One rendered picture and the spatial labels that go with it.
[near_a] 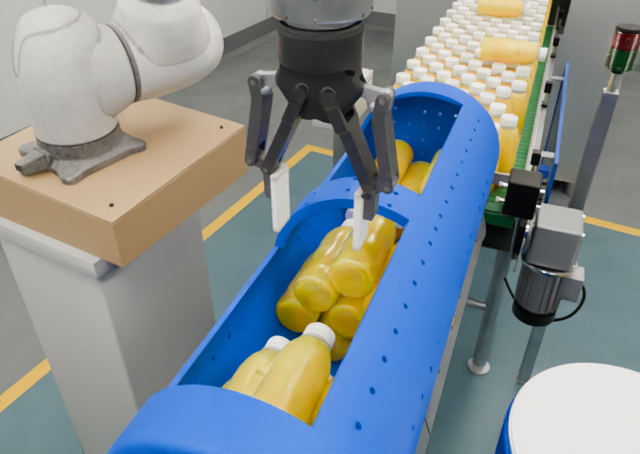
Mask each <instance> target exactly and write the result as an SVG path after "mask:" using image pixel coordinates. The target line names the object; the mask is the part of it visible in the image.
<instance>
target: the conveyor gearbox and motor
mask: <svg viewBox="0 0 640 454"><path fill-rule="evenodd" d="M584 219H585V215H584V214H583V211H582V210H578V209H573V208H568V207H559V206H554V205H549V204H544V203H542V205H541V207H540V209H536V210H535V213H534V217H533V219H532V220H530V223H529V224H527V227H526V231H525V235H524V239H526V241H525V244H524V245H523V246H522V248H521V251H520V258H521V260H522V262H523V263H522V266H521V270H520V274H519V278H518V282H517V286H516V289H515V292H514V295H515V296H514V295H513V293H512V291H511V289H510V285H509V283H508V280H507V278H506V277H505V278H504V281H505V283H506V286H507V288H508V290H509V292H510V295H511V297H512V299H513V304H512V308H511V309H512V312H513V314H514V316H515V317H516V318H517V319H518V320H519V321H521V322H522V323H524V324H526V325H529V326H548V325H549V324H551V323H552V322H559V321H563V320H566V319H568V318H570V317H572V316H573V315H574V314H576V313H577V312H578V311H579V309H580V308H581V307H582V305H583V304H584V302H585V300H586V289H585V286H584V285H583V284H584V275H585V269H584V268H583V267H581V266H577V265H578V261H577V256H578V252H579V249H580V246H581V244H582V241H583V238H584V236H585V234H584V231H583V229H584V227H583V225H584V223H583V222H584ZM581 289H582V294H583V295H582V300H581V302H580V304H579V305H578V307H577V308H576V309H575V310H574V311H573V312H572V313H571V314H569V315H567V316H565V317H562V318H556V319H554V317H555V313H556V310H557V309H558V306H559V304H560V301H561V299H563V300H567V301H571V302H575V303H576V302H577V301H578V298H579V295H580V292H581Z"/></svg>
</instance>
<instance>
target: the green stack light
mask: <svg viewBox="0 0 640 454"><path fill-rule="evenodd" d="M637 53H638V50H636V51H622V50H618V49H614V48H612V47H611V46H610V48H609V51H608V55H607V58H606V62H605V65H604V66H605V67H606V68H607V69H610V70H614V71H622V72H626V71H631V70H632V69H633V66H634V62H635V59H636V56H637Z"/></svg>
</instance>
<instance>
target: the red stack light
mask: <svg viewBox="0 0 640 454"><path fill-rule="evenodd" d="M610 46H611V47H612V48H614V49H618V50H622V51H636V50H639V48H640V34H627V33H623V32H620V31H618V30H616V29H615V30H614V33H613V36H612V38H611V42H610Z"/></svg>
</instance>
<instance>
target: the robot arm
mask: <svg viewBox="0 0 640 454"><path fill-rule="evenodd" d="M267 7H268V11H269V13H270V14H271V15H272V16H273V17H274V18H276V19H279V20H278V21H277V23H276V33H277V56H278V60H279V67H278V70H277V71H269V70H268V69H267V68H261V69H259V70H258V71H257V72H255V73H254V74H252V75H251V76H250V77H249V78H248V85H249V89H250V98H251V102H250V118H249V126H248V134H247V143H246V151H245V163H246V164H247V165H248V166H250V167H252V166H256V167H258V168H260V169H261V171H262V173H263V178H264V193H265V196H266V198H268V199H271V206H272V223H273V231H275V232H280V230H281V229H282V228H283V226H284V225H285V224H286V223H287V221H288V220H289V219H290V190H289V166H288V164H281V166H280V167H279V164H280V163H281V162H282V161H283V160H284V159H283V157H284V155H285V153H286V150H287V148H288V146H289V144H290V141H291V139H292V137H293V135H294V133H295V132H296V130H297V127H298V125H299V123H300V121H301V119H305V120H315V119H316V120H319V121H321V122H323V123H327V124H331V125H332V127H333V129H334V132H335V133H336V134H337V135H339V137H340V139H341V141H342V144H343V146H344V148H345V151H346V153H347V155H348V157H349V159H350V163H351V165H352V168H353V170H354V173H355V175H356V177H357V180H358V182H359V184H360V187H359V188H358V189H357V190H356V192H355V193H354V212H353V235H352V249H353V250H355V251H358V250H360V248H361V246H362V245H363V244H364V242H365V240H366V238H367V236H368V223H369V221H372V220H373V218H374V216H375V215H376V213H377V211H378V205H379V193H380V192H384V193H385V194H391V193H392V192H393V190H394V188H395V186H396V185H397V183H398V181H399V179H400V175H399V167H398V159H397V151H396V143H395V135H394V127H393V119H392V111H391V110H392V106H393V102H394V98H395V94H396V90H395V88H394V87H393V86H385V87H384V88H383V89H382V88H379V87H376V86H373V85H370V84H367V81H366V79H365V77H364V74H363V71H362V63H363V44H364V22H363V21H362V20H363V19H365V18H366V17H368V16H369V15H370V13H371V11H372V10H373V0H267ZM223 49H224V41H223V36H222V32H221V30H220V28H219V26H218V23H217V21H216V20H215V18H214V17H213V15H212V14H211V13H210V12H209V11H208V10H206V9H205V8H204V7H202V6H201V3H200V0H117V5H116V8H115V11H114V15H113V22H110V23H107V24H96V21H95V20H94V18H93V17H92V16H90V15H89V14H88V13H86V12H84V11H82V10H80V9H77V8H73V7H70V6H66V5H49V6H44V7H40V8H37V9H34V10H30V11H28V12H27V13H25V14H24V15H23V16H22V17H21V18H20V20H19V22H18V24H17V25H16V27H15V29H14V33H13V37H12V49H11V57H12V67H13V73H14V78H15V82H16V86H17V88H18V92H19V95H20V98H21V102H22V104H23V107H24V110H25V113H26V114H27V117H28V119H29V121H30V124H31V126H32V129H33V132H34V134H35V138H36V140H34V141H31V142H28V143H25V144H23V145H21V146H20V147H19V148H18V150H19V153H20V156H22V158H21V159H19V160H18V161H16V162H15V164H14V165H15V168H16V170H18V171H19V174H20V175H22V176H25V175H29V174H33V173H36V172H40V171H43V170H48V171H50V172H51V173H53V174H54V175H56V176H57V177H59V178H60V180H61V182H62V184H63V185H66V186H72V185H75V184H77V183H79V182H80V181H81V180H83V179H84V178H85V177H87V176H89V175H91V174H93V173H94V172H96V171H98V170H100V169H102V168H105V167H107V166H109V165H111V164H113V163H116V162H118V161H120V160H122V159H124V158H126V157H128V156H130V155H132V154H135V153H138V152H142V151H144V150H145V149H146V148H147V146H146V142H145V140H143V139H141V138H137V137H134V136H131V135H129V134H127V133H126V132H124V131H123V130H122V129H121V127H120V124H119V121H118V117H117V114H119V113H120V112H122V111H123V110H124V109H126V108H127V107H128V106H129V105H131V104H133V103H136V102H140V101H145V100H149V99H153V98H157V97H160V96H164V95H167V94H170V93H173V92H176V91H178V90H180V89H184V88H187V87H189V86H191V85H194V84H195V83H197V82H199V81H201V80H202V79H204V78H205V77H206V76H208V75H209V74H210V73H211V72H212V71H213V70H214V69H215V68H216V67H217V66H218V64H219V63H220V60H221V57H222V54H223ZM276 85H277V86H278V88H280V90H281V91H282V93H283V94H284V96H285V97H286V99H287V101H288V102H289V103H288V105H287V107H286V109H285V112H284V114H283V116H282V118H281V120H282V121H281V124H280V126H279V128H278V130H277V131H276V134H275V136H274V138H273V140H272V142H271V145H270V148H269V150H268V152H266V145H267V139H268V132H269V125H270V113H271V106H272V99H273V92H274V91H275V90H276ZM360 97H363V98H364V99H365V100H366V101H367V107H368V110H369V112H372V117H371V123H372V131H373V138H374V145H375V152H376V159H377V166H378V169H377V166H376V165H375V162H374V160H373V157H372V155H371V152H370V148H369V146H368V143H367V141H366V138H365V136H364V133H363V131H362V129H361V127H360V124H359V116H358V113H357V110H356V108H355V105H354V104H355V103H356V102H357V101H358V100H359V98H360Z"/></svg>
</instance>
